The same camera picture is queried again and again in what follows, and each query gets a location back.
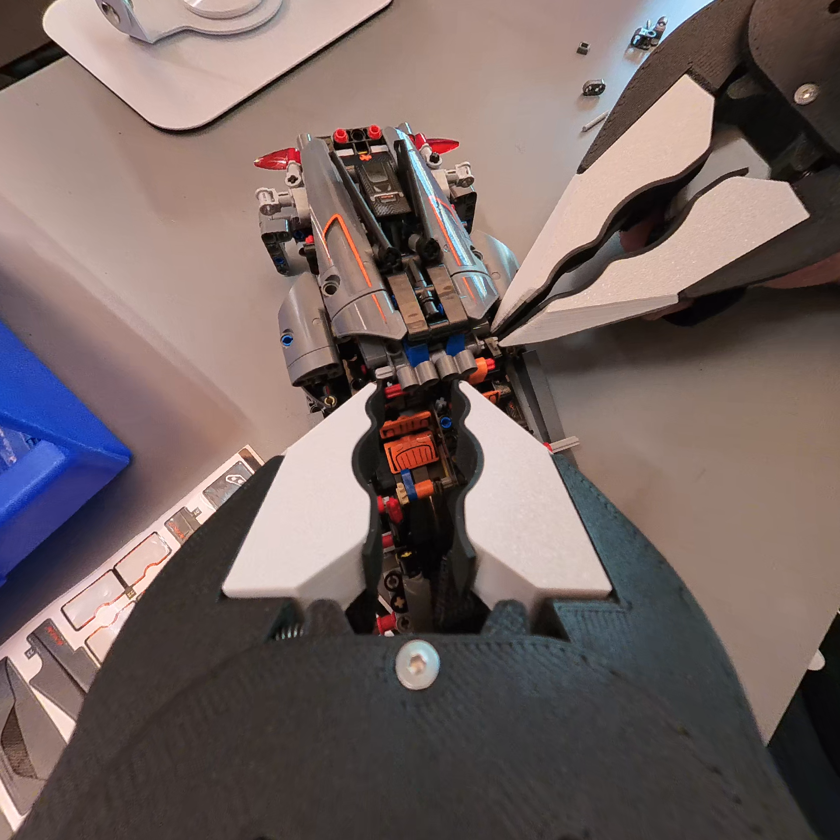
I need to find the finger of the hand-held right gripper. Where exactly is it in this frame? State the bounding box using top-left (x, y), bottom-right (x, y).
top-left (491, 72), bottom-right (718, 333)
top-left (497, 176), bottom-right (811, 347)

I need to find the white mat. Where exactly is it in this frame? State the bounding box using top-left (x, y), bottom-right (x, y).
top-left (42, 0), bottom-right (395, 132)

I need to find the lego sticker sheet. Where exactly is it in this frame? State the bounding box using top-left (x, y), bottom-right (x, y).
top-left (0, 445), bottom-right (266, 818)

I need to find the blue plastic bin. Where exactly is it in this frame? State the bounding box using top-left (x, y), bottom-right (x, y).
top-left (0, 318), bottom-right (132, 588)

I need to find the grey lego car model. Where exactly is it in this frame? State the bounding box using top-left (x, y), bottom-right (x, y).
top-left (255, 121), bottom-right (581, 637)

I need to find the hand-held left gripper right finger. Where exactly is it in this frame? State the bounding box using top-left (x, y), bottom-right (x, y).
top-left (451, 379), bottom-right (616, 603)

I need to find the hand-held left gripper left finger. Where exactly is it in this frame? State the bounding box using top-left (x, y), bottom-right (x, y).
top-left (222, 382), bottom-right (395, 602)

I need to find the person's right hand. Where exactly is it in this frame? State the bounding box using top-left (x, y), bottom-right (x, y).
top-left (742, 257), bottom-right (840, 294)

